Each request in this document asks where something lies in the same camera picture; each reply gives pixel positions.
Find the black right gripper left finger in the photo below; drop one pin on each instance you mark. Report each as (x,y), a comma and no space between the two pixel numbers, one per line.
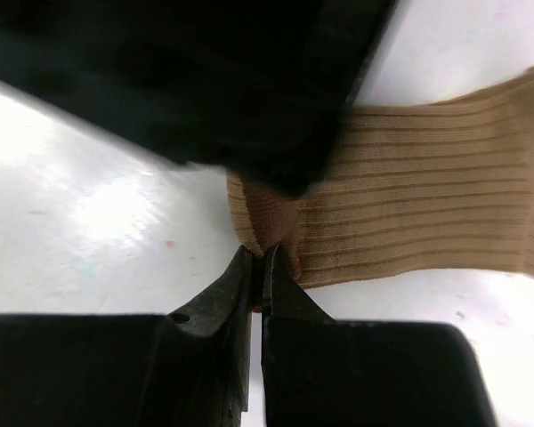
(211,372)

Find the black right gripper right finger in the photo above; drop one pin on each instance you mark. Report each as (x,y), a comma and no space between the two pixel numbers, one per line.
(289,361)

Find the tan brown long sock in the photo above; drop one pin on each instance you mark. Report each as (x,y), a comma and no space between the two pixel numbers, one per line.
(448,185)

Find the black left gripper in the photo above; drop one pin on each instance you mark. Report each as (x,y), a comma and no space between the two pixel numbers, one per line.
(260,88)

